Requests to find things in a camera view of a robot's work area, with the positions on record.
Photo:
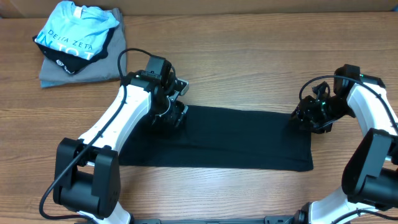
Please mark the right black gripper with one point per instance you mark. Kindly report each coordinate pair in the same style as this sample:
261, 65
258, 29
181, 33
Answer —
305, 108

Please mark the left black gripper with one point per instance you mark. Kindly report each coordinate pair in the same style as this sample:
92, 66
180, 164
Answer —
177, 112

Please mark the black t-shirt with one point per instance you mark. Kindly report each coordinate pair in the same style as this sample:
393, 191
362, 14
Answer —
73, 64
221, 138

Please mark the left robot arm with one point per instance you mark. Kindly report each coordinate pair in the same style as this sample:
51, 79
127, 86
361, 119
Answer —
87, 174

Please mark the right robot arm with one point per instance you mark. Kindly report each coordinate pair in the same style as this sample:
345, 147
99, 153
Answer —
367, 187

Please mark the grey folded t-shirt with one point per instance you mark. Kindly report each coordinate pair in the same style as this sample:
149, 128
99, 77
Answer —
100, 71

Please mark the black folded t-shirt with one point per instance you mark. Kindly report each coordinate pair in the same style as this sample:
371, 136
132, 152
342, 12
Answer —
73, 64

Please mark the light blue folded t-shirt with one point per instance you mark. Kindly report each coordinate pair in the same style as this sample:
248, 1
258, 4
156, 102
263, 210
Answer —
77, 30

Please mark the blue folded bottom t-shirt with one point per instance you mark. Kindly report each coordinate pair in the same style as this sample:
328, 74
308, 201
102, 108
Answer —
49, 84

